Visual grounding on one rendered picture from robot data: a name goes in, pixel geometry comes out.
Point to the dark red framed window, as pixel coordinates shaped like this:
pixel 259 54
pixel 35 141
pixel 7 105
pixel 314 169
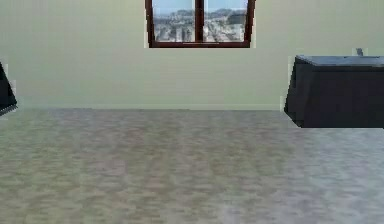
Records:
pixel 199 23

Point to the black cabinet with grey top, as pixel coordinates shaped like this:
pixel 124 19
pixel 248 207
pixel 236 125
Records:
pixel 340 96

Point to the small grey tap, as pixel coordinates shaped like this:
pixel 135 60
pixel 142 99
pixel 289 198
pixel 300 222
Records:
pixel 359 51

